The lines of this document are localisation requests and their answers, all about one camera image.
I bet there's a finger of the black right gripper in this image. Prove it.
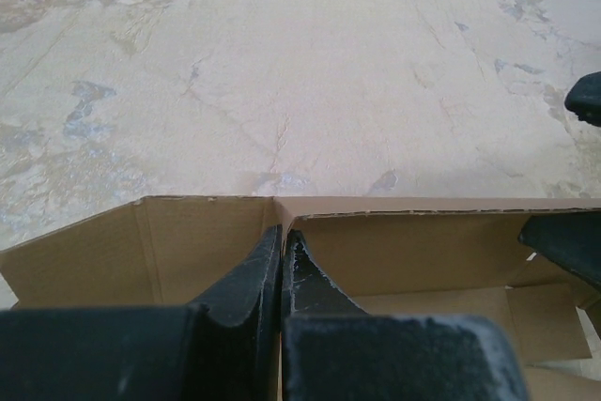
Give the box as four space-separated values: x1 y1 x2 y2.
564 71 601 127
518 213 600 291

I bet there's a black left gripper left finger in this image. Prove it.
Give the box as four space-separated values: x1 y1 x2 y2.
1 225 282 400

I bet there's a brown cardboard box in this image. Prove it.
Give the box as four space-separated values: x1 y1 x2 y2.
1 196 600 400

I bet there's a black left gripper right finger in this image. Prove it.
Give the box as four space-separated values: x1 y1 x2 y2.
281 230 529 400

